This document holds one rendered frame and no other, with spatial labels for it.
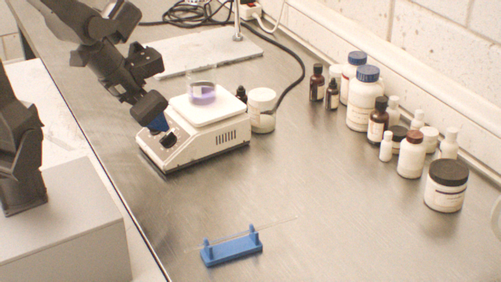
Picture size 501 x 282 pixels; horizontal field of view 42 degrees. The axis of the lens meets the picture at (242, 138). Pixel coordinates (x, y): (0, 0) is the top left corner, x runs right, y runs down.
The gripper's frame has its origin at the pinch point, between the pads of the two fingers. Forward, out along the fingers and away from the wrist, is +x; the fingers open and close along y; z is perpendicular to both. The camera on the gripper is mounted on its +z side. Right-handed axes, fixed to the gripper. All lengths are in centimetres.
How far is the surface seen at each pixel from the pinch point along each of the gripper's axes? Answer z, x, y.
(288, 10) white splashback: 48, 35, 37
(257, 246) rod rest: -2.6, 12.7, -30.7
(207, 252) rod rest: -9.2, 8.1, -28.2
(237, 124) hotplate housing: 11.2, 15.1, -3.7
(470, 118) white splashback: 43, 30, -30
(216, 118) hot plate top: 8.6, 10.5, -3.2
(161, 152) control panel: -3.5, 9.6, -0.8
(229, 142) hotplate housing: 7.7, 17.1, -3.8
